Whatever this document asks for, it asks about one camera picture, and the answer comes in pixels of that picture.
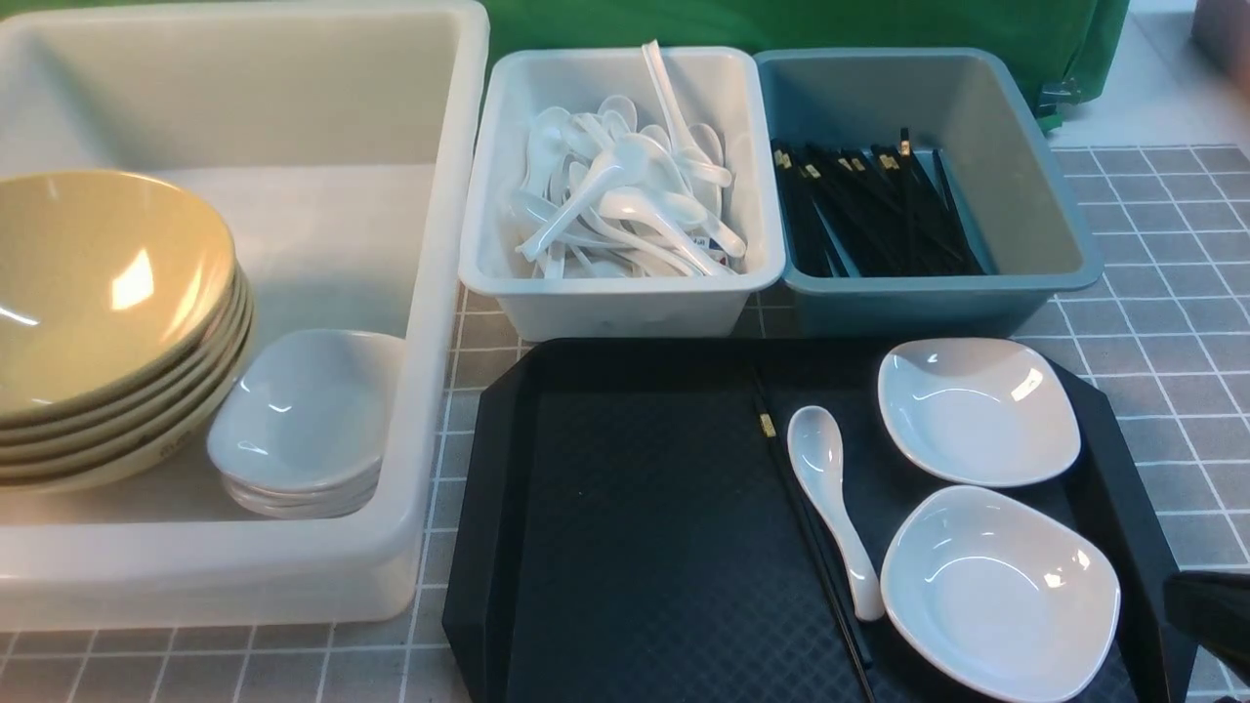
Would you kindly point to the yellow noodle bowl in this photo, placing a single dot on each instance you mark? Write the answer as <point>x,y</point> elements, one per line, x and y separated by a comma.
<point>145,446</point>
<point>105,275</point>
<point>164,402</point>
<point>140,404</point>
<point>37,456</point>

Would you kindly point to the white soup spoon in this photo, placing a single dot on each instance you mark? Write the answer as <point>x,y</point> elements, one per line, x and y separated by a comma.
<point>816,450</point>

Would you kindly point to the top white stacked dish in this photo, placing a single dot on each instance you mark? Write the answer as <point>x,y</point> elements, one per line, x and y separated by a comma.
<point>310,414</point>

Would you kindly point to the white stacked dish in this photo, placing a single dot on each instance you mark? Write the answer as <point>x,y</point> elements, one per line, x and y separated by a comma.
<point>276,489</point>
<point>336,502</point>
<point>310,414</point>

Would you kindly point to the top yellow noodle bowl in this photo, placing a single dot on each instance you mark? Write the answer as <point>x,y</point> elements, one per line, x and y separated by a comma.
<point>105,275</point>

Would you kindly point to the black serving tray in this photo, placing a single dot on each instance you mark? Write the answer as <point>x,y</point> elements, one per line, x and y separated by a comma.
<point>625,537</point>

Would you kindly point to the bundle of black chopsticks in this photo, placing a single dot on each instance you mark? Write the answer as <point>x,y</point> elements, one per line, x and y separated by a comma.
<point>881,211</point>

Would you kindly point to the large white plastic bin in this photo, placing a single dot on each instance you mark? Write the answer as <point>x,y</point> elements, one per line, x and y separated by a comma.
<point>336,138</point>

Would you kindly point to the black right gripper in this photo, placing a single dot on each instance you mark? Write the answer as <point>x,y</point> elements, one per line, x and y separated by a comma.
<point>1212,608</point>

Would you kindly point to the pile of white spoons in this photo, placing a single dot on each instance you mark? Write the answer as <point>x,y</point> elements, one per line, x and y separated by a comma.
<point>618,199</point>

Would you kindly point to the black chopstick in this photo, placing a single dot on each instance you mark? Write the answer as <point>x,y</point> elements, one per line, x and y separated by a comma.
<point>819,547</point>

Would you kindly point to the white square dish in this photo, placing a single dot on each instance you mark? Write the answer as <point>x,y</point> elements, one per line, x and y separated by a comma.
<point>979,411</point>
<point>1000,597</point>

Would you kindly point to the white spoon bin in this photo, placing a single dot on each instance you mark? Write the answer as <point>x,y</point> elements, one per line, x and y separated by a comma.
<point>716,85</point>

